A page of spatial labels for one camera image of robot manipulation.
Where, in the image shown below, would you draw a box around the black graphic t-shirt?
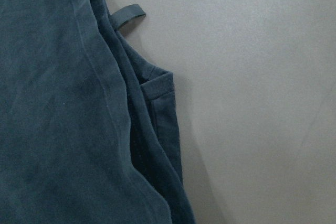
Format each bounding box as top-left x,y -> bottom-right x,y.
1,0 -> 195,223

